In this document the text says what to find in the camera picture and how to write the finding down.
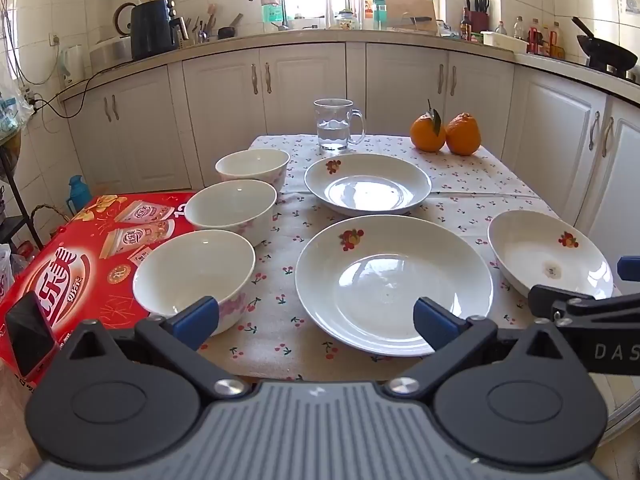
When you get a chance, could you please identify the metal kitchen faucet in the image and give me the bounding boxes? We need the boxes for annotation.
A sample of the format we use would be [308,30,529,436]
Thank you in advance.
[248,0,292,31]

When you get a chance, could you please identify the small black saucepan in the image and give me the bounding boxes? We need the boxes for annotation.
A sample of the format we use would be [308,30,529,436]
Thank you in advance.
[217,12,244,40]

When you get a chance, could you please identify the clear glass mug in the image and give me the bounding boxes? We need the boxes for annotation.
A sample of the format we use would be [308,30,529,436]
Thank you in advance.
[313,98,367,152]

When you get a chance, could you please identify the black metal shelf rack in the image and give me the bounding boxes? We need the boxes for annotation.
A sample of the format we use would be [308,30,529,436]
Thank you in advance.
[0,135,44,261]

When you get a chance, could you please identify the white floral bowl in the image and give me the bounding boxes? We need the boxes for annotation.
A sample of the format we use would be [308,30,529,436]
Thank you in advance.
[215,148,291,192]
[184,179,278,247]
[132,229,256,337]

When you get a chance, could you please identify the black wok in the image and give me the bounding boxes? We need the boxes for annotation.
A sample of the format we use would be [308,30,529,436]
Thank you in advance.
[571,16,640,74]

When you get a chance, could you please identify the clear plastic bag teal print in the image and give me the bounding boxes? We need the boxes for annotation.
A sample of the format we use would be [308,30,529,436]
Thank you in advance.
[0,64,34,142]

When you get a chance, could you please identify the wicker basket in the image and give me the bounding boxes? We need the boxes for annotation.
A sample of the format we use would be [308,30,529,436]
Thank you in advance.
[28,203,71,252]

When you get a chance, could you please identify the white plastic tray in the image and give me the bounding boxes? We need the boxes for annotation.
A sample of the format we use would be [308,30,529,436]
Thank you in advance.
[480,30,529,54]

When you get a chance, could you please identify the blue thermos flask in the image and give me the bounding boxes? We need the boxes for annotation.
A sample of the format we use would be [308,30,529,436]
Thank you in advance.
[67,174,92,217]

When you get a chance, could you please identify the cherry-print tablecloth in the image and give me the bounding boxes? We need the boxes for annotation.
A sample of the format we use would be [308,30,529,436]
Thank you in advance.
[197,133,621,383]

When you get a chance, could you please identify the white electric kettle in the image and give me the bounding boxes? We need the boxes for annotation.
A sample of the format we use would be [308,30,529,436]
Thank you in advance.
[58,44,86,87]

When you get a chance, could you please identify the red smartphone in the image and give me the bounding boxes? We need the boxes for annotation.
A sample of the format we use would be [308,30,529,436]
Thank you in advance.
[4,290,57,384]

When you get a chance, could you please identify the utensil holder with utensils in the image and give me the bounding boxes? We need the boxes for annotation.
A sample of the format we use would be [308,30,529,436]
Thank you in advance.
[191,3,217,44]

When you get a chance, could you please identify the brown cardboard box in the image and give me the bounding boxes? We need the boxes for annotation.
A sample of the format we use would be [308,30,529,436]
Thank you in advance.
[0,360,38,480]

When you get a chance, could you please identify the black air fryer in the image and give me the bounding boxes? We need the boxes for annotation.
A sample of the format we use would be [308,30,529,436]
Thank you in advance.
[130,0,180,61]

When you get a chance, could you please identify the orange with green leaf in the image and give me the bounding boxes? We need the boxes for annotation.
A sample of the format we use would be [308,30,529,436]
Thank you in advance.
[410,100,446,153]

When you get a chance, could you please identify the wooden cutting board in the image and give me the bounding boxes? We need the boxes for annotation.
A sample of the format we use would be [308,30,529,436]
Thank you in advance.
[387,0,435,24]

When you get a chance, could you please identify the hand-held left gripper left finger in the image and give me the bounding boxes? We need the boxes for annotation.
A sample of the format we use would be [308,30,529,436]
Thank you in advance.
[50,296,248,401]

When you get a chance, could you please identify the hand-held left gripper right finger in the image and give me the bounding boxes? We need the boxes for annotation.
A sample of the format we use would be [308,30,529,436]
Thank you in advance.
[385,296,583,401]

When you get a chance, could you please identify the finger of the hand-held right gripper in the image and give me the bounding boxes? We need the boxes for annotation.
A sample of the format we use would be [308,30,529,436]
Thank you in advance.
[618,255,640,284]
[528,284,601,322]

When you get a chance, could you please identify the red printed carton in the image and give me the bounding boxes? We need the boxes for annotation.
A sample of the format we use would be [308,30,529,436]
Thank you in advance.
[0,191,201,391]

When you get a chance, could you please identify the red knife block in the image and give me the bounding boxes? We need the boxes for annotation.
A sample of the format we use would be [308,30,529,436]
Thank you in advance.
[465,0,490,41]

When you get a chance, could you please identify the white fruit-print plate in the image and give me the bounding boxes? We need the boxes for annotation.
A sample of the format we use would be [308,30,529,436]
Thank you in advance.
[487,209,615,302]
[294,214,494,357]
[304,154,432,217]

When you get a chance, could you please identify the white kitchen cabinets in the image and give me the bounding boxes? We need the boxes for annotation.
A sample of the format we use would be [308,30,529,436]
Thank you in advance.
[62,40,640,281]

